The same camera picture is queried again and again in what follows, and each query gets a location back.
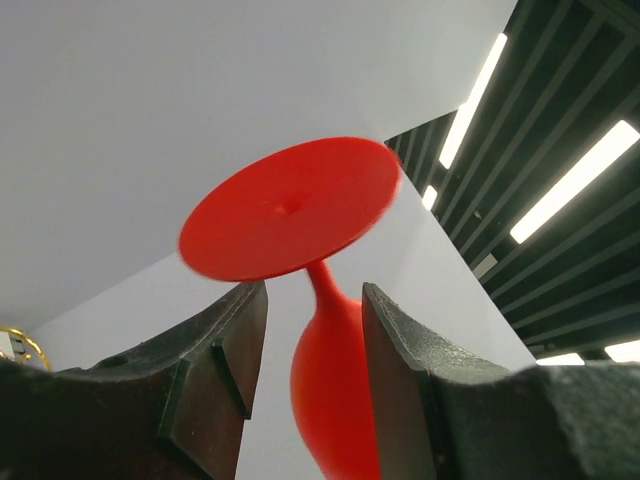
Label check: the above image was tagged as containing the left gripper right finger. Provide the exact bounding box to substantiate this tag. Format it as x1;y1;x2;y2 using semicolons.
362;283;639;479

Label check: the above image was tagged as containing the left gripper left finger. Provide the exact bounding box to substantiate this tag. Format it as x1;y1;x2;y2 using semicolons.
1;282;268;479

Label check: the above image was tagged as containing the gold wire glass rack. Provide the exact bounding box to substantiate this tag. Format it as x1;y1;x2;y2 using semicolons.
1;326;52;372

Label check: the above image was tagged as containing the red wine glass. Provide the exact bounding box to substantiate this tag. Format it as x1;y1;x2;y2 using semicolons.
178;136;401;479

